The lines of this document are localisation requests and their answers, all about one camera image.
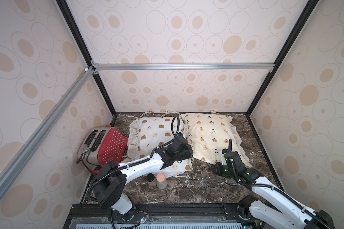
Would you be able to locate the cream animal print pillow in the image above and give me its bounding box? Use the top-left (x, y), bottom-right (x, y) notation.
top-left (180, 113), bottom-right (251, 168)

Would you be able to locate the white bear print pillow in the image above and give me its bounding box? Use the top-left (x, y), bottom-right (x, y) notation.
top-left (124, 116), bottom-right (184, 162)

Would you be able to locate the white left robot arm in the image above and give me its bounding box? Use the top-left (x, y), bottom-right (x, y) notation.
top-left (86, 135), bottom-right (193, 216)

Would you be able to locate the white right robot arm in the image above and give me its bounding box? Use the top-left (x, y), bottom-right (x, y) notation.
top-left (213, 148), bottom-right (334, 229)

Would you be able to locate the pink lid spice jar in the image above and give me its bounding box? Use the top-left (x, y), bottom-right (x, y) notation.
top-left (156, 173), bottom-right (167, 190)

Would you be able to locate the red and silver toaster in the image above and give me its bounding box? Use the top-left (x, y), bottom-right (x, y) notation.
top-left (76, 125), bottom-right (128, 174)

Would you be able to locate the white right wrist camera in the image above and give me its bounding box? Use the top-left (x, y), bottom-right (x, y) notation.
top-left (222, 152), bottom-right (229, 166)

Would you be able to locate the silver horizontal back rail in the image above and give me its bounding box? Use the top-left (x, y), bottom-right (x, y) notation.
top-left (94, 63), bottom-right (275, 71)

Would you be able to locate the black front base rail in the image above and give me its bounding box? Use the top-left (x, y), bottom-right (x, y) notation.
top-left (64, 203), bottom-right (265, 229)

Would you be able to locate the black vertical frame post left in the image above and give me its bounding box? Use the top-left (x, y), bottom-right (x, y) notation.
top-left (55, 0), bottom-right (117, 117)

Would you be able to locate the black vertical frame post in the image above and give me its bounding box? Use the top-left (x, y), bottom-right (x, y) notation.
top-left (55, 0), bottom-right (117, 117)
top-left (246, 0), bottom-right (320, 118)

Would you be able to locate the black vertical frame post right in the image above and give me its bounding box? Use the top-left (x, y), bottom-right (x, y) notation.
top-left (246, 0), bottom-right (320, 118)

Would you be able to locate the silver diagonal left rail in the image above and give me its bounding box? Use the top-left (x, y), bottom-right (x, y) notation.
top-left (0, 66), bottom-right (95, 201)

